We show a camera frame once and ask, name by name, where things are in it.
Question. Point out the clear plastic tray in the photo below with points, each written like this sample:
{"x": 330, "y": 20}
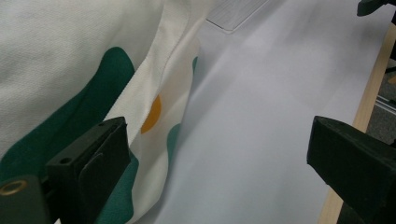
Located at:
{"x": 233, "y": 14}

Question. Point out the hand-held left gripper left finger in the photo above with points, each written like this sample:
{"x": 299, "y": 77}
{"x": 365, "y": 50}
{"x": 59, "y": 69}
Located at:
{"x": 90, "y": 174}

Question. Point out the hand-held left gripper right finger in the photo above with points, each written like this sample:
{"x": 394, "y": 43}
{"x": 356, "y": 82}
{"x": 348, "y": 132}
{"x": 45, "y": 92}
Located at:
{"x": 358, "y": 161}

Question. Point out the aluminium floor rail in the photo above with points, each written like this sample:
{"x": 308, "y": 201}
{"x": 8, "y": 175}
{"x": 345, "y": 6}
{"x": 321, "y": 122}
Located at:
{"x": 387, "y": 105}

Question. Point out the white tote bag green print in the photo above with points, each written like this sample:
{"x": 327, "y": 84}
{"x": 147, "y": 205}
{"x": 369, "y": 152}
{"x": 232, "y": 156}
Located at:
{"x": 62, "y": 46}

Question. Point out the black metal stand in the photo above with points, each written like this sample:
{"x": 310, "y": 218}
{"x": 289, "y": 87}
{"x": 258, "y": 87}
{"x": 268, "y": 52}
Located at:
{"x": 370, "y": 6}

